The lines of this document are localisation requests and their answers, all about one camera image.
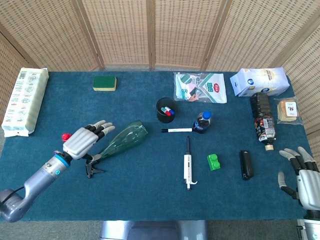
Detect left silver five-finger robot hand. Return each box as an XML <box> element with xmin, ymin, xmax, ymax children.
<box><xmin>62</xmin><ymin>119</ymin><xmax>116</xmax><ymax>163</ymax></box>

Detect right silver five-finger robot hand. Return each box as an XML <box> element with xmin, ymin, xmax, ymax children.
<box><xmin>277</xmin><ymin>146</ymin><xmax>320</xmax><ymax>211</ymax></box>

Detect green transparent spray bottle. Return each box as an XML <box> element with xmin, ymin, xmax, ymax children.
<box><xmin>85</xmin><ymin>119</ymin><xmax>149</xmax><ymax>179</ymax></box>

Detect large dark drink bottle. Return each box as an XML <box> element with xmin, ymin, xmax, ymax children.
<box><xmin>250</xmin><ymin>92</ymin><xmax>277</xmax><ymax>152</ymax></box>

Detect small cola bottle blue cap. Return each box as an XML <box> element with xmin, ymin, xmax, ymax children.
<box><xmin>192</xmin><ymin>110</ymin><xmax>213</xmax><ymax>135</ymax></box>

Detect green and yellow sponge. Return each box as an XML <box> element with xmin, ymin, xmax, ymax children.
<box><xmin>92</xmin><ymin>75</ymin><xmax>118</xmax><ymax>92</ymax></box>

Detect black oblong case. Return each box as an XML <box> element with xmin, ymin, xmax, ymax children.
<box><xmin>239</xmin><ymin>150</ymin><xmax>255</xmax><ymax>181</ymax></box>

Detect long white printed package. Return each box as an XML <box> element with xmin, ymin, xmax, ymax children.
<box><xmin>1</xmin><ymin>67</ymin><xmax>50</xmax><ymax>138</ymax></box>

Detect blue carpet table mat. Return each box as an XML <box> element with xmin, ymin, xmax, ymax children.
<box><xmin>0</xmin><ymin>71</ymin><xmax>316</xmax><ymax>222</ymax></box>

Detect wrapped sandwich cracker packet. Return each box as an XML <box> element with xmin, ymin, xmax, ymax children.
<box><xmin>274</xmin><ymin>97</ymin><xmax>302</xmax><ymax>125</ymax></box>

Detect black mesh pen holder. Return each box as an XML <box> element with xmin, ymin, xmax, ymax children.
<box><xmin>155</xmin><ymin>97</ymin><xmax>179</xmax><ymax>125</ymax></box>

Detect white marker with black cap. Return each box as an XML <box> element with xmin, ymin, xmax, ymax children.
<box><xmin>161</xmin><ymin>127</ymin><xmax>193</xmax><ymax>134</ymax></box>

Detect green toy building block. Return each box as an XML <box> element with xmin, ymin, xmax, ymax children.
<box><xmin>206</xmin><ymin>154</ymin><xmax>222</xmax><ymax>172</ymax></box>

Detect white lab pipette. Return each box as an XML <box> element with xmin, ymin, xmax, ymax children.
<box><xmin>183</xmin><ymin>136</ymin><xmax>198</xmax><ymax>191</ymax></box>

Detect white and blue paper bag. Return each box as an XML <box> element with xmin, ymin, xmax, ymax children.
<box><xmin>229</xmin><ymin>66</ymin><xmax>291</xmax><ymax>98</ymax></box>

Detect silver robot torso base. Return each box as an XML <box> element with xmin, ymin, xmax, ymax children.
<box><xmin>99</xmin><ymin>220</ymin><xmax>208</xmax><ymax>240</ymax></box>

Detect bamboo folding screen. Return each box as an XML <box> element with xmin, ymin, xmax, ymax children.
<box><xmin>0</xmin><ymin>0</ymin><xmax>320</xmax><ymax>137</ymax></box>

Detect packaged cleaning cloth bag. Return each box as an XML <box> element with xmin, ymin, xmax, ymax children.
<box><xmin>173</xmin><ymin>72</ymin><xmax>228</xmax><ymax>104</ymax></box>

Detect left arm wrist cable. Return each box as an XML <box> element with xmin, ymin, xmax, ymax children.
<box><xmin>2</xmin><ymin>149</ymin><xmax>65</xmax><ymax>205</ymax></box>

